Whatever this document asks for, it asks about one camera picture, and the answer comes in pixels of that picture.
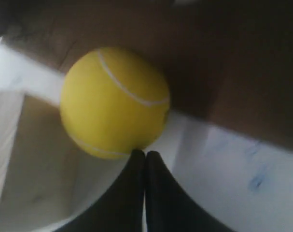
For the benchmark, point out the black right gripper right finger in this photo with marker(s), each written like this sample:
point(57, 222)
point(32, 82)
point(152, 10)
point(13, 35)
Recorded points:
point(168, 207)

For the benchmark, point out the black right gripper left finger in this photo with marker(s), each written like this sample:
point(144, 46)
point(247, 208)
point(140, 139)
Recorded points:
point(120, 208)

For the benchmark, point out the yellow tennis ball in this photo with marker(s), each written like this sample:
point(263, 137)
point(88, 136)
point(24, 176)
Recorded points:
point(113, 101)

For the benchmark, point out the blue white cardboard box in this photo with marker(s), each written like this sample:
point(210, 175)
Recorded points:
point(227, 61)

